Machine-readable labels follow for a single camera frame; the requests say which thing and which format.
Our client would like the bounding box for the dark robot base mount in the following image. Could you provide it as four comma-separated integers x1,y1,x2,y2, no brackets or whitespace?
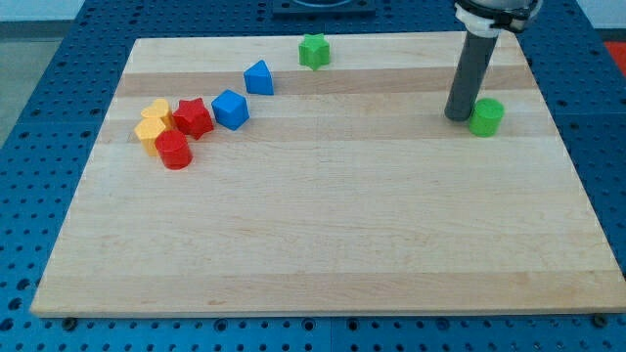
270,0,377,17

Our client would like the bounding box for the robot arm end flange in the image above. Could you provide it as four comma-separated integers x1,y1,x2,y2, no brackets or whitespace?
454,0,544,38

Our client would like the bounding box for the yellow pentagon block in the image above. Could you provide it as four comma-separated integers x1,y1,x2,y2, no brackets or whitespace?
134,118,167,156

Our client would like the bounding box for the green star block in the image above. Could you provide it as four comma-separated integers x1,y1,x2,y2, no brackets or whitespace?
298,33,331,70

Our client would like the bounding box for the blue cube block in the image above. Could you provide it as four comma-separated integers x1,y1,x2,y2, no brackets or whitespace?
211,90,249,130

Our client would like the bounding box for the wooden board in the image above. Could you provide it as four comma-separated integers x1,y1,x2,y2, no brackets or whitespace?
31,31,625,318

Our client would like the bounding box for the red cylinder block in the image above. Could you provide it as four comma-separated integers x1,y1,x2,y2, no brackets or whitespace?
155,130,193,170

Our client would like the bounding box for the green cylinder block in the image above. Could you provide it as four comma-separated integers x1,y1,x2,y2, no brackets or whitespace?
469,98,505,137

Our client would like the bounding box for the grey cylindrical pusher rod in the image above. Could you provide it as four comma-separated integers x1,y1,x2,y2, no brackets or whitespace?
444,31,497,122

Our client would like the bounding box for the red star block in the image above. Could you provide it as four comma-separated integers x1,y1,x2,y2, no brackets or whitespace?
172,98,214,140

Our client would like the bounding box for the blue triangle block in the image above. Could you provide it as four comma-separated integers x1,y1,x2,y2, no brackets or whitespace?
244,60,274,96

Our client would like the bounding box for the yellow heart block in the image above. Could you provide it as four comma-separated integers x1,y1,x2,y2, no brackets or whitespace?
141,98,175,129

